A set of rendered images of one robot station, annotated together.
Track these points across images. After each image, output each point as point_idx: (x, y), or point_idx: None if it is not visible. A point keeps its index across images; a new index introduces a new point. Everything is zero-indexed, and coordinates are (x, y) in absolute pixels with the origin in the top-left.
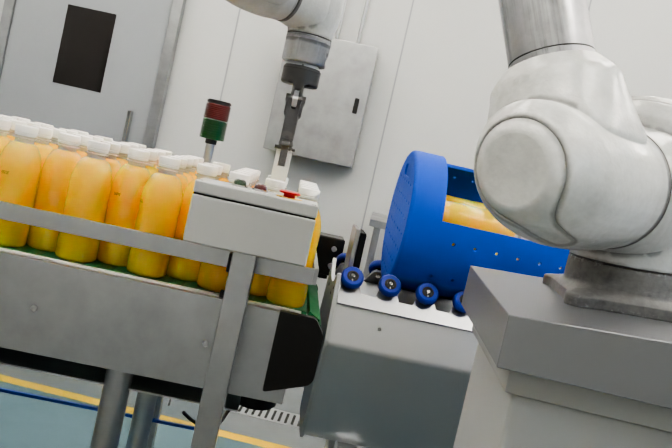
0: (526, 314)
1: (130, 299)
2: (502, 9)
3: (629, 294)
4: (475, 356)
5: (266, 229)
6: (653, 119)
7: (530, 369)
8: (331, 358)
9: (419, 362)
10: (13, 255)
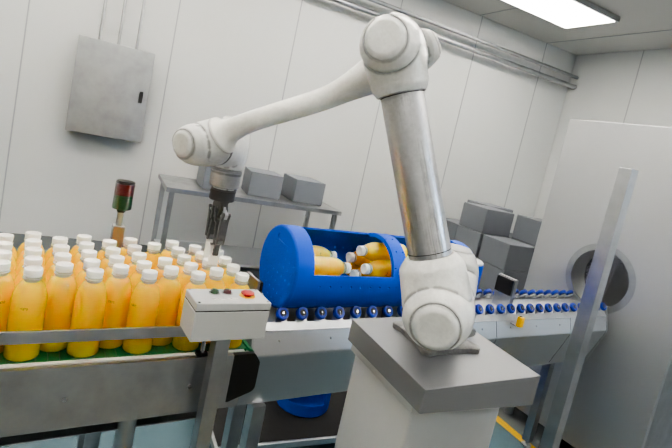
0: (428, 384)
1: (137, 374)
2: (408, 226)
3: None
4: (354, 364)
5: (241, 323)
6: None
7: (432, 410)
8: None
9: (301, 353)
10: (43, 369)
